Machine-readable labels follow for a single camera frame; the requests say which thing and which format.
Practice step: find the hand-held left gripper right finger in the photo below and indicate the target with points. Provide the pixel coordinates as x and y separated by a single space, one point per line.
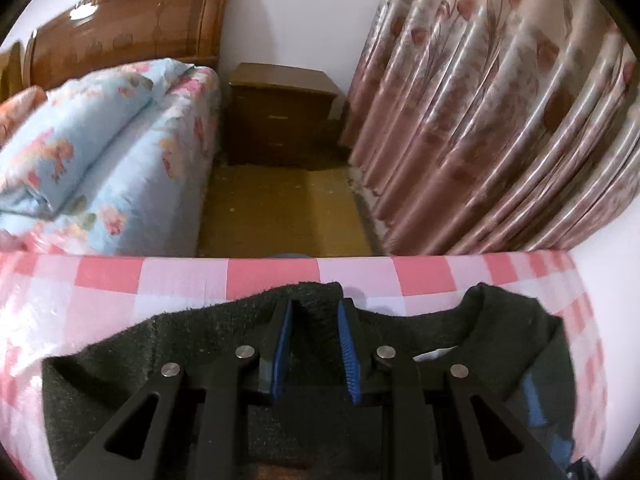
350 355

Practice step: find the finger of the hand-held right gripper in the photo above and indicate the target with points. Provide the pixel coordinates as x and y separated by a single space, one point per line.
542 415

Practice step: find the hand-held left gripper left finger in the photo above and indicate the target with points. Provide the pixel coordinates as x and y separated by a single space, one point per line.
281 355

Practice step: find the dark knitted sweater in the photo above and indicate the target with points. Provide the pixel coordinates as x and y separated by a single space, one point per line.
125 345

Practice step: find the pink checked bed sheet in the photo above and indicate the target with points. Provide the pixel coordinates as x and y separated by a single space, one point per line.
165 280

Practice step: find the wooden nightstand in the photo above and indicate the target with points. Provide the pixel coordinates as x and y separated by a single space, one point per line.
280 115

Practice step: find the pink floral curtain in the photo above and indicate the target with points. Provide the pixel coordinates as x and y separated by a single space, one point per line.
490 120

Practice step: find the blue floral pillow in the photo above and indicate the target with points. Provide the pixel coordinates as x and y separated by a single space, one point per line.
75 125

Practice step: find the white pink floral pillow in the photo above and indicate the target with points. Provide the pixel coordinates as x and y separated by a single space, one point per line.
20 107

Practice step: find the carved wooden headboard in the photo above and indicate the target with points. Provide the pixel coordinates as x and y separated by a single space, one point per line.
135 25

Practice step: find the plain wooden headboard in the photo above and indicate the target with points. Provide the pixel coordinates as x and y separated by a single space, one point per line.
9 72

